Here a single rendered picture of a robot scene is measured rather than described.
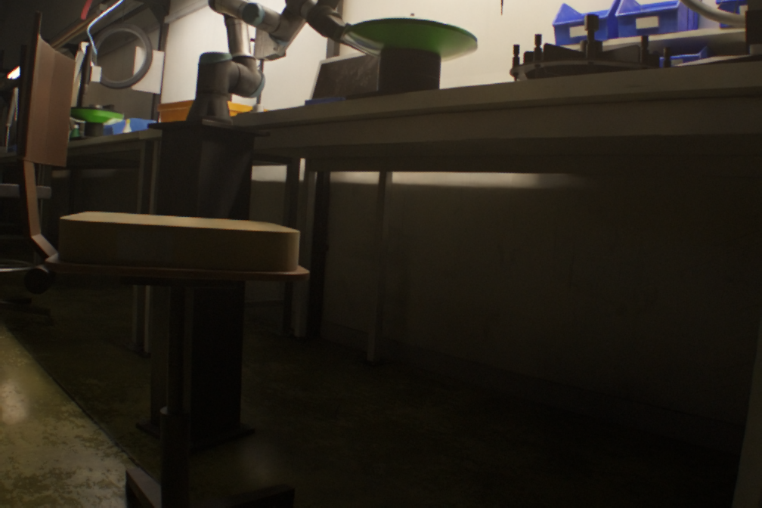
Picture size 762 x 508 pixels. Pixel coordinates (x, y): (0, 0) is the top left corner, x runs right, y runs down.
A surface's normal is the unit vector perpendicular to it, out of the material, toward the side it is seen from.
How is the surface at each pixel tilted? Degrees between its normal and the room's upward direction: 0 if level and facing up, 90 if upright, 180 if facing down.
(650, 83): 90
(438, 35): 156
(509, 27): 90
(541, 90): 90
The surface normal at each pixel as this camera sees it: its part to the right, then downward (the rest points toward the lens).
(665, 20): -0.71, 0.12
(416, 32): -0.04, 0.92
